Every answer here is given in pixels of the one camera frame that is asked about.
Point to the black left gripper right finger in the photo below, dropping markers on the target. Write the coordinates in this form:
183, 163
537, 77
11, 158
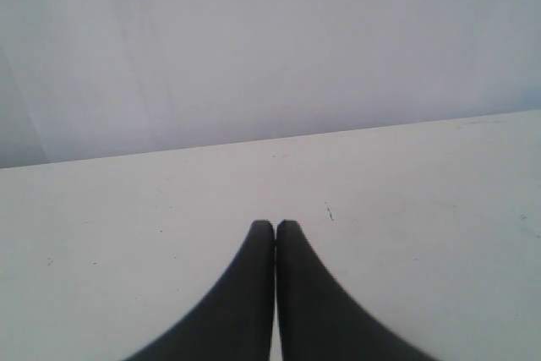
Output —
318, 319

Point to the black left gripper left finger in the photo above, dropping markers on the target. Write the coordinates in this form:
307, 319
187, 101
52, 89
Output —
234, 320

